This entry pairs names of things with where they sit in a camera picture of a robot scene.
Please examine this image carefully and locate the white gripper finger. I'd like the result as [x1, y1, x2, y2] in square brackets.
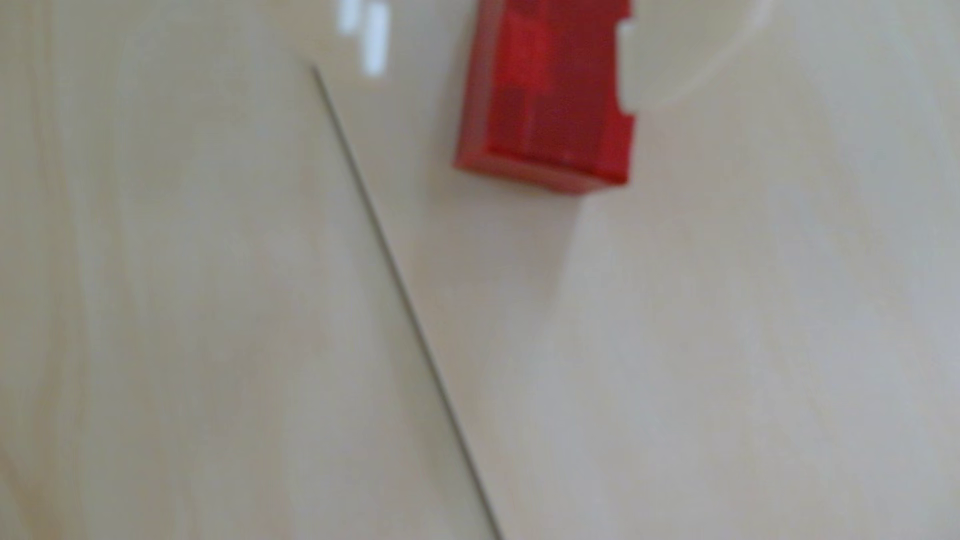
[333, 0, 392, 78]
[618, 0, 774, 114]

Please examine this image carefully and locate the red block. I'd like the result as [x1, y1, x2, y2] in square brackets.
[453, 0, 637, 197]

